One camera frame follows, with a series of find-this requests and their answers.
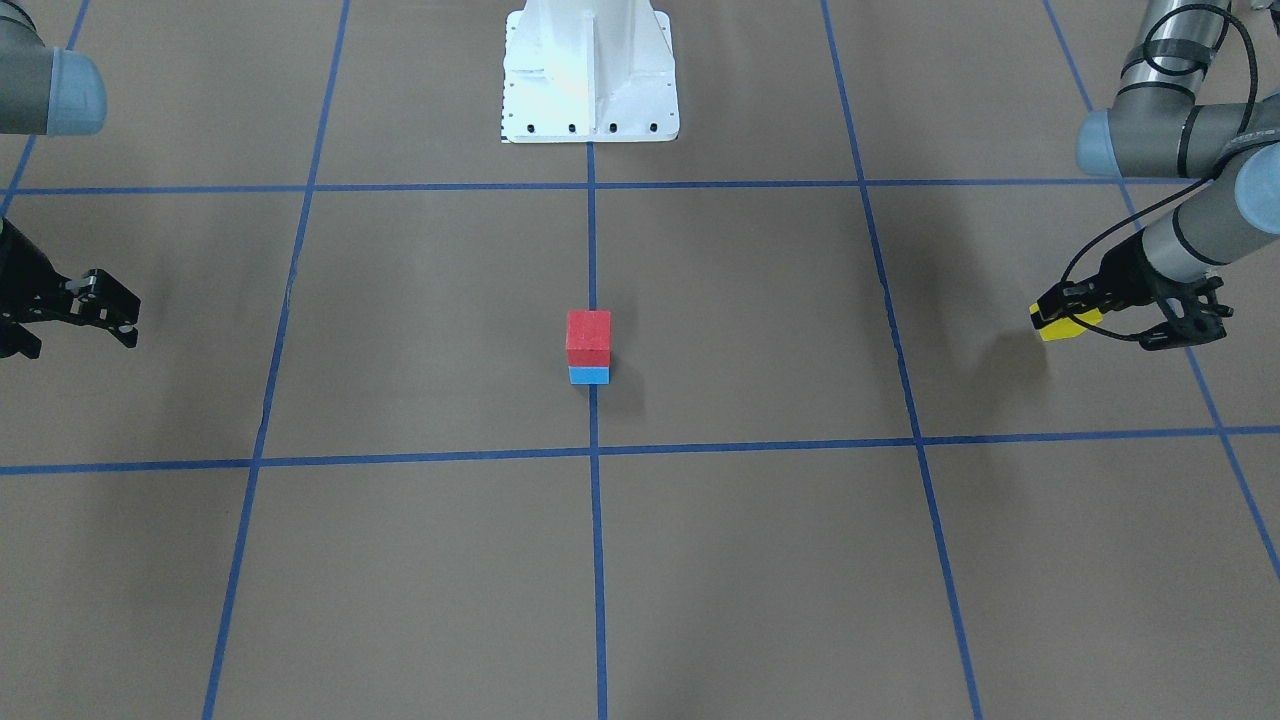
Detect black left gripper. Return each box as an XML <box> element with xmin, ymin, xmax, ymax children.
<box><xmin>1030</xmin><ymin>232</ymin><xmax>1179</xmax><ymax>325</ymax></box>

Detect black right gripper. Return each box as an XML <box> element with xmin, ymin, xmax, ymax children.
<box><xmin>1</xmin><ymin>220</ymin><xmax>141</xmax><ymax>359</ymax></box>

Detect yellow block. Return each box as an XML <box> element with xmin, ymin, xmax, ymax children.
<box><xmin>1029</xmin><ymin>305</ymin><xmax>1105</xmax><ymax>342</ymax></box>

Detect red block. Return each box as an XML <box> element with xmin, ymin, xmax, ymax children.
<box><xmin>564</xmin><ymin>309</ymin><xmax>613</xmax><ymax>368</ymax></box>

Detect blue block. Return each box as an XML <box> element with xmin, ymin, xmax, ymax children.
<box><xmin>568</xmin><ymin>365</ymin><xmax>612</xmax><ymax>386</ymax></box>

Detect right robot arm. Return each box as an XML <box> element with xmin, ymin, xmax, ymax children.
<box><xmin>1</xmin><ymin>1</ymin><xmax>141</xmax><ymax>359</ymax></box>

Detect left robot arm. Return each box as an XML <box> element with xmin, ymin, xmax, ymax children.
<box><xmin>1029</xmin><ymin>1</ymin><xmax>1279</xmax><ymax>351</ymax></box>

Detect brown paper table cover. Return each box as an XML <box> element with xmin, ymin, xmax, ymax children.
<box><xmin>3</xmin><ymin>1</ymin><xmax>1277</xmax><ymax>719</ymax></box>

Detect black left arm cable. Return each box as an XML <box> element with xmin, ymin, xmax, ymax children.
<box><xmin>1055</xmin><ymin>3</ymin><xmax>1261</xmax><ymax>346</ymax></box>

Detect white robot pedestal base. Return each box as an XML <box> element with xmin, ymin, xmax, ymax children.
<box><xmin>500</xmin><ymin>1</ymin><xmax>681</xmax><ymax>143</ymax></box>

